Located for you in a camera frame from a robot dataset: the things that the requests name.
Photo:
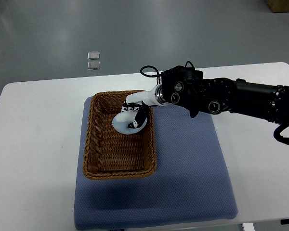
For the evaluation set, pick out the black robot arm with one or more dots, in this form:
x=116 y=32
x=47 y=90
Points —
x=186 y=87

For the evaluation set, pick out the brown wicker basket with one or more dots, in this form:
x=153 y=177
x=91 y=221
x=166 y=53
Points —
x=109 y=154

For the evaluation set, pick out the cardboard box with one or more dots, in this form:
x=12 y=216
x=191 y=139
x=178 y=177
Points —
x=278 y=6

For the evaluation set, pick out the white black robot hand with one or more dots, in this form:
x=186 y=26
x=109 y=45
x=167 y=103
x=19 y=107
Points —
x=150 y=98

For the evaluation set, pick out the upper metal floor plate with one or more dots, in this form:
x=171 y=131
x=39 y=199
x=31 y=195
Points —
x=93 y=55

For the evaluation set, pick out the blue quilted mat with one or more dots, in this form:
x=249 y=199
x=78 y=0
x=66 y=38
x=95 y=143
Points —
x=191 y=182

